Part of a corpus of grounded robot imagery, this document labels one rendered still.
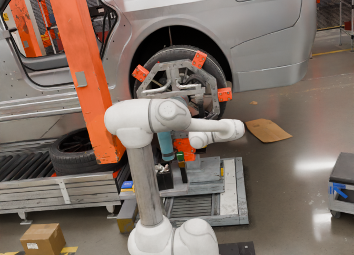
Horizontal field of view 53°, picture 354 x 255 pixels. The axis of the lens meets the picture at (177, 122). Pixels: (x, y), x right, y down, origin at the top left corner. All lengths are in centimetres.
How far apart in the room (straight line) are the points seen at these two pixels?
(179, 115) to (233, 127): 57
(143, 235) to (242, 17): 167
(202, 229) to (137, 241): 29
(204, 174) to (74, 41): 132
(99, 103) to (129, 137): 102
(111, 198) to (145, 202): 129
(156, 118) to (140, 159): 20
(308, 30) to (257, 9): 41
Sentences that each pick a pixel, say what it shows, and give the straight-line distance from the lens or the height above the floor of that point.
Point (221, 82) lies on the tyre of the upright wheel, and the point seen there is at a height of 92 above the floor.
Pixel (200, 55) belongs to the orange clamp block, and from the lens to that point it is 228.
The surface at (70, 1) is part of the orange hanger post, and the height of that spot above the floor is 159.
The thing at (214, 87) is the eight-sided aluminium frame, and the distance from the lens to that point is 233.
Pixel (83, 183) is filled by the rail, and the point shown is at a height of 34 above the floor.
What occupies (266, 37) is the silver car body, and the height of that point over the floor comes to 112.
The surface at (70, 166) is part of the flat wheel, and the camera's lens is 287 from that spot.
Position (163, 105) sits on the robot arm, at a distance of 126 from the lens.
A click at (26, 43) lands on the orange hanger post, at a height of 115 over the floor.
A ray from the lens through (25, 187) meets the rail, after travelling 303.
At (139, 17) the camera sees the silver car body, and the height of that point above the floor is 140.
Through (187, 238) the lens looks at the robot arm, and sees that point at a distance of 154.
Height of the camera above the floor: 160
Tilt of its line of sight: 22 degrees down
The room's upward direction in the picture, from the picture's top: 11 degrees counter-clockwise
